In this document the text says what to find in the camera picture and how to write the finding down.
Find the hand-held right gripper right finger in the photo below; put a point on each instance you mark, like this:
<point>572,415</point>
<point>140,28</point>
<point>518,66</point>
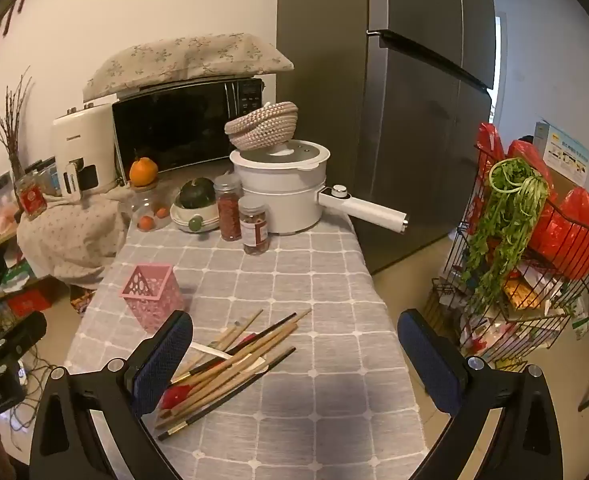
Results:
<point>427,360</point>

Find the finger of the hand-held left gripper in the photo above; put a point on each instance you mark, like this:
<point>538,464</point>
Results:
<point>19,335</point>

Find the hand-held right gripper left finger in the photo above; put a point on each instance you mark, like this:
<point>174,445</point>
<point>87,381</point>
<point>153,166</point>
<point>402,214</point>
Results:
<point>164,360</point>

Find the red spoon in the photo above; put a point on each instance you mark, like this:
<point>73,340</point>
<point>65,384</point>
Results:
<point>174,396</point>

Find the white ceramic spoon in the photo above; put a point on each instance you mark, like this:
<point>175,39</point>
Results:
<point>213,351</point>

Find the pink perforated utensil holder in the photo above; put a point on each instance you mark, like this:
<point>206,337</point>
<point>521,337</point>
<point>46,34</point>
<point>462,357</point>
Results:
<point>152,295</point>

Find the bunch of wooden chopsticks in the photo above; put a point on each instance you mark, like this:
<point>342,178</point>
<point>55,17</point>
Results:
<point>244,360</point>

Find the red flat box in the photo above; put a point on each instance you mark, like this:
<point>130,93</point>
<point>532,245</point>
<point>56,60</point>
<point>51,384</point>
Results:
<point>29,304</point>

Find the dotted beige draped cloth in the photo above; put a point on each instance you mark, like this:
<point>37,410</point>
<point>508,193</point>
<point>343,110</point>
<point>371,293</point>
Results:
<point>69,240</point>

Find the grey checked tablecloth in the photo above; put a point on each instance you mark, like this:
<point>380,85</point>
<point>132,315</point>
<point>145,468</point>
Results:
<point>324,310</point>

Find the small red label jar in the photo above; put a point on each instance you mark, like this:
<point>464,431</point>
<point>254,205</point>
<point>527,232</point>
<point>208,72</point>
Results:
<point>32,200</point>

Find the small tangerine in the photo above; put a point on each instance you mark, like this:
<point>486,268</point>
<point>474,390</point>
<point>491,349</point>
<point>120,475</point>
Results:
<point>162,212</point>
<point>147,223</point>

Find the small green fruit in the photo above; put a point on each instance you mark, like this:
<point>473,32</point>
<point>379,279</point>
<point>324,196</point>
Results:
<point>195,223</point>

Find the white ceramic dish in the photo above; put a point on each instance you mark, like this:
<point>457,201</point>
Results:
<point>182,217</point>

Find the clear glass jar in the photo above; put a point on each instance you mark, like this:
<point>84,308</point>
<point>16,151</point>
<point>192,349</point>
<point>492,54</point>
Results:
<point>142,205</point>

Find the short red label jar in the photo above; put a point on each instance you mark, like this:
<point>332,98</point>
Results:
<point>253,230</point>

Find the tall clear spice jar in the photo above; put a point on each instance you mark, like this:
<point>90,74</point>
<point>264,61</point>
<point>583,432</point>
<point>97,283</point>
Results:
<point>228,215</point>

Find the dark green squash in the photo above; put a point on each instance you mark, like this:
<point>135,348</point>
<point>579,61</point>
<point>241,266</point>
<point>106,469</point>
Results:
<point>197,194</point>

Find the large orange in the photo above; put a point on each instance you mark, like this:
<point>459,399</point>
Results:
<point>144,172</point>

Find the red plastic bag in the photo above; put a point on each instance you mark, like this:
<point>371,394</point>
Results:
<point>574,230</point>
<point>489,140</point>
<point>529,160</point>

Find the white electric cooking pot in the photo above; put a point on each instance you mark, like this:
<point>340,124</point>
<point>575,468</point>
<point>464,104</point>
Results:
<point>284,195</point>

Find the white air fryer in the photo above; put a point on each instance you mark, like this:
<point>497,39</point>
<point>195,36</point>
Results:
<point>82,135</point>

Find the dried branches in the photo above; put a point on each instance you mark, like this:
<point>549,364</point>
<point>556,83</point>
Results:
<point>12,125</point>

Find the grey refrigerator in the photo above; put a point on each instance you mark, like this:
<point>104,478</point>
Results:
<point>384,135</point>

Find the black microwave oven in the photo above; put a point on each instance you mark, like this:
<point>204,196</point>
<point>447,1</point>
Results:
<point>174,130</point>

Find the printed cardboard box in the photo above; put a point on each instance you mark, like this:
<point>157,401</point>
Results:
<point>564,150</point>

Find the red wall ornament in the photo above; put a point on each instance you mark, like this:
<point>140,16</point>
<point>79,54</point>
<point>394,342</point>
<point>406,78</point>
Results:
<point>4,30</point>

